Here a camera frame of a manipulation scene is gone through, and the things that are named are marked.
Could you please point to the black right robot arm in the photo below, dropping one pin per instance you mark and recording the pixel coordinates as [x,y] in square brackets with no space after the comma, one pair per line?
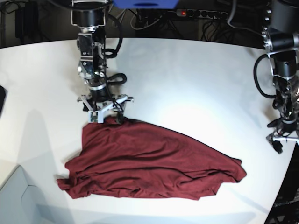
[90,17]

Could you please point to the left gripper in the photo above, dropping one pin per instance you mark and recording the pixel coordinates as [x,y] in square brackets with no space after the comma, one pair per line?
[284,128]

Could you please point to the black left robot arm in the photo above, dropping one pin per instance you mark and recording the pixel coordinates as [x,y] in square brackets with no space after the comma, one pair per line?
[281,42]

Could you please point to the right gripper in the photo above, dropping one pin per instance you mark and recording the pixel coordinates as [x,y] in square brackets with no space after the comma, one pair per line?
[100,94]

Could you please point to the black power strip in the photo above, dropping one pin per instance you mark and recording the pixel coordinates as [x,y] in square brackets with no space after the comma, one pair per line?
[201,14]

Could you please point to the blue box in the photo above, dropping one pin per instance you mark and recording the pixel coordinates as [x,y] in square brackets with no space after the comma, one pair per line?
[146,4]

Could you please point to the black box on floor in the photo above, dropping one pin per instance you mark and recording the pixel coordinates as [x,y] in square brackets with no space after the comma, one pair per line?
[26,20]

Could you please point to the white bin at corner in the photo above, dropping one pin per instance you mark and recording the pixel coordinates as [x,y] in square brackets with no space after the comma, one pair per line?
[17,205]

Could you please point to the dark red t-shirt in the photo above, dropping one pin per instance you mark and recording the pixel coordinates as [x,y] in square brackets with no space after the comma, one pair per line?
[140,160]

